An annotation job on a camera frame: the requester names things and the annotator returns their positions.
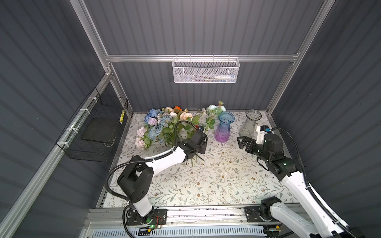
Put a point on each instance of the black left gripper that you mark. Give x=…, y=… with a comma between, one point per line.
x=203, y=150

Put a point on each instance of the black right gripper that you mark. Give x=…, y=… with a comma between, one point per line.
x=251, y=142

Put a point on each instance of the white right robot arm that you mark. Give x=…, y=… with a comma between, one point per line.
x=325, y=223

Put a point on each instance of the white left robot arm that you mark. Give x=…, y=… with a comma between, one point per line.
x=135, y=180

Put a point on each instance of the clear ribbed glass vase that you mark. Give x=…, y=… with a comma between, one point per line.
x=249, y=126

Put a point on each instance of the blue purple glass vase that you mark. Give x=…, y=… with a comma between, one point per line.
x=222, y=133

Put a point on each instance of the mixed flower bouquet pile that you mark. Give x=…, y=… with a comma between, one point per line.
x=167, y=125

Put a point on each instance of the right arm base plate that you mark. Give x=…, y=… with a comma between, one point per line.
x=258, y=214

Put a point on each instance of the white wire mesh basket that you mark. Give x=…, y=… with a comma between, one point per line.
x=205, y=70

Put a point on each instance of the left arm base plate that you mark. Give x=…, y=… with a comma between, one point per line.
x=154, y=218

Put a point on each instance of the black wire wall basket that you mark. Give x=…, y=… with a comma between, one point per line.
x=96, y=133

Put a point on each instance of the aluminium front rail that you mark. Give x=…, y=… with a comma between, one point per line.
x=178, y=215

